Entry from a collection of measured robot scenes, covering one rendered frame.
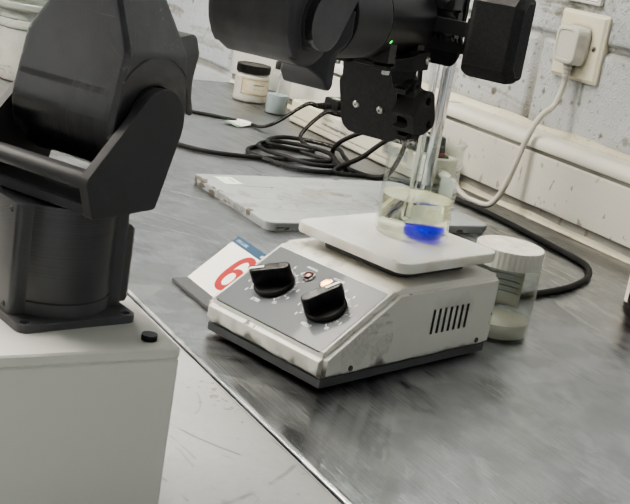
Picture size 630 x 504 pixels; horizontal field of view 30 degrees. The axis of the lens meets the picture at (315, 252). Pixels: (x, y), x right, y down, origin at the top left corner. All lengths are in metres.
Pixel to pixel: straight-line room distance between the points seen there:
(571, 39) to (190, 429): 0.90
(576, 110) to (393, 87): 0.73
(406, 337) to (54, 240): 0.37
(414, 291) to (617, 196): 0.57
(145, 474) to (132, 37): 0.22
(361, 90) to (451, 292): 0.18
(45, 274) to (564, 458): 0.39
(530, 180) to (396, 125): 0.71
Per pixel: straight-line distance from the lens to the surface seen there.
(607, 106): 1.49
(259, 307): 0.87
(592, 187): 1.43
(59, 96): 0.58
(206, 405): 0.78
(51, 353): 0.56
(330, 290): 0.84
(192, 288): 0.99
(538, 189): 1.50
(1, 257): 0.59
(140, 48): 0.57
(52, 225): 0.57
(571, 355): 1.02
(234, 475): 0.70
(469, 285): 0.92
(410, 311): 0.87
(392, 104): 0.82
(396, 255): 0.88
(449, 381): 0.90
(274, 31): 0.68
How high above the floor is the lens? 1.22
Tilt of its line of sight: 16 degrees down
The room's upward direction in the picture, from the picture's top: 10 degrees clockwise
